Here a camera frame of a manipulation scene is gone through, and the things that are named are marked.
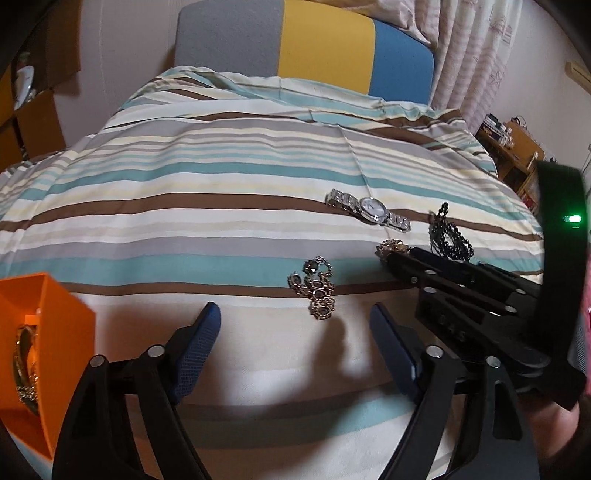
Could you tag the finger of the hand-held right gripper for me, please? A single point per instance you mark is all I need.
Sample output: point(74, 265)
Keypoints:
point(461, 318)
point(452, 272)

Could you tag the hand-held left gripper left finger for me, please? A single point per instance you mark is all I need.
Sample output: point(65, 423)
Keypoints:
point(198, 344)

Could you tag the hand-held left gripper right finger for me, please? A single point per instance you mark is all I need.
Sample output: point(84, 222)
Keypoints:
point(392, 348)

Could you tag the crystal brooch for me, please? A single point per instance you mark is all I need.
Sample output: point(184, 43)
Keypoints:
point(392, 247)

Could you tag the orange box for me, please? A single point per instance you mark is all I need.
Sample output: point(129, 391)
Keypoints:
point(64, 323)

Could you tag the thin pale bangle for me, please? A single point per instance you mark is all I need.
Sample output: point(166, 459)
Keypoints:
point(21, 355)

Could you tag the person's right hand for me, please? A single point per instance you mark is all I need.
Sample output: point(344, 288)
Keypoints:
point(554, 438)

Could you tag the silver wristwatch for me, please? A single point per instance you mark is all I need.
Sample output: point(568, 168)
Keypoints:
point(371, 208)

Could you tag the wooden side cabinet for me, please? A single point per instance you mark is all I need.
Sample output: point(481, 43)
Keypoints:
point(521, 147)

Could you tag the striped duvet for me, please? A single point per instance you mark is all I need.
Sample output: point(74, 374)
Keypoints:
point(184, 184)

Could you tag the pale patterned curtain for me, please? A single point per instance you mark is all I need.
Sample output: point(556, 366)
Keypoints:
point(461, 55)

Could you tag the grey yellow blue headboard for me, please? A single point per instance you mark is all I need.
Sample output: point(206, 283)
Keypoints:
point(323, 46)

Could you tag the white plate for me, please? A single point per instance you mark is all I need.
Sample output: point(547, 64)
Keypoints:
point(24, 83)

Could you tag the wall air conditioner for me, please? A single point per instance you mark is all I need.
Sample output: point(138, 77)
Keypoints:
point(579, 74)

